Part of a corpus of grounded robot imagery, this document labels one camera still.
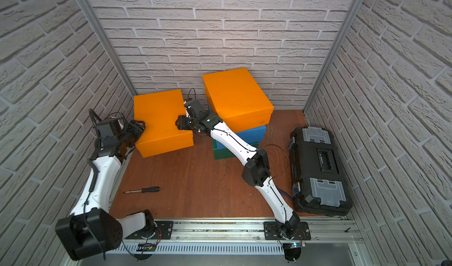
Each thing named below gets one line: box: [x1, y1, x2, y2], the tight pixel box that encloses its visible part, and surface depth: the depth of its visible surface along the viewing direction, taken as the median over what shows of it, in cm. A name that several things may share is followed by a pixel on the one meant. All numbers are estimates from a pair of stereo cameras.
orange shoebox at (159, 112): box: [133, 89, 195, 159], surface depth 81 cm
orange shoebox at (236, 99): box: [201, 67, 275, 133], surface depth 78 cm
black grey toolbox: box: [288, 126, 354, 216], surface depth 76 cm
